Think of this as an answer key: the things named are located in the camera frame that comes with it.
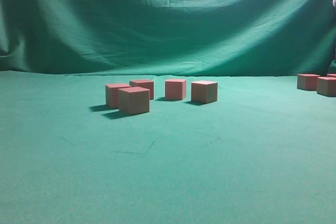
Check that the green backdrop cloth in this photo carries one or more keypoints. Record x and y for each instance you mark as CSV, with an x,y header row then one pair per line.
x,y
168,37

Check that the pink cube placed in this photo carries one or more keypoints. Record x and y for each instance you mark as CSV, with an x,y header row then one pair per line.
x,y
111,90
144,83
175,89
204,91

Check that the green table cloth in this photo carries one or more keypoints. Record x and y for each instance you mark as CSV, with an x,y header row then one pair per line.
x,y
263,153

